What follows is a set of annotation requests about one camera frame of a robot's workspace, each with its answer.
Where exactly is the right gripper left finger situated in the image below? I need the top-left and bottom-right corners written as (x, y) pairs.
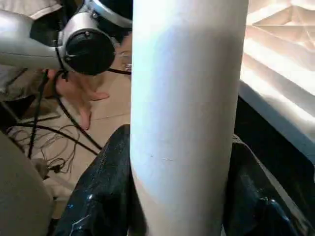
top-left (54, 124), bottom-right (134, 236)

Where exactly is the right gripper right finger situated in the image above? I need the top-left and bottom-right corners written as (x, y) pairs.
top-left (222, 135), bottom-right (315, 236)

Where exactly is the white plastic table leg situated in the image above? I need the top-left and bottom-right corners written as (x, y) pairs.
top-left (129, 0), bottom-right (250, 236)

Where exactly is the white plastic table top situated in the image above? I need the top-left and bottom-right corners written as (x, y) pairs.
top-left (238, 0), bottom-right (315, 164)

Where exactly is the person bare foot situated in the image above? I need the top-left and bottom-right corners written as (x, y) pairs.
top-left (47, 68), bottom-right (111, 130)

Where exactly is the black floor cable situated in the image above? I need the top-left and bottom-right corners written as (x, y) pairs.
top-left (0, 79), bottom-right (101, 174)

